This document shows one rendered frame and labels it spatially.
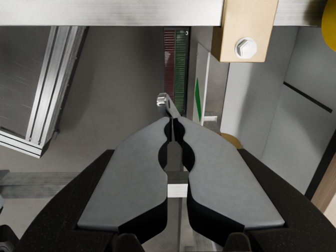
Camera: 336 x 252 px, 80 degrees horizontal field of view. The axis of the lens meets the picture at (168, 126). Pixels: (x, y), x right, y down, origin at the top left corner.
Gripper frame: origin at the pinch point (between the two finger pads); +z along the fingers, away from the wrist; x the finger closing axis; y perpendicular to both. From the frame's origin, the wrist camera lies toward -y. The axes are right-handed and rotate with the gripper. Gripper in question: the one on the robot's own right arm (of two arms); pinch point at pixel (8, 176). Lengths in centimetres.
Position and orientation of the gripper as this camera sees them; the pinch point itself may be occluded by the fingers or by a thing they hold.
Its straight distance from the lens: 45.1
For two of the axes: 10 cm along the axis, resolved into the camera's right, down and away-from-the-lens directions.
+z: -0.1, -4.9, 8.7
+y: -10.0, 0.1, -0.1
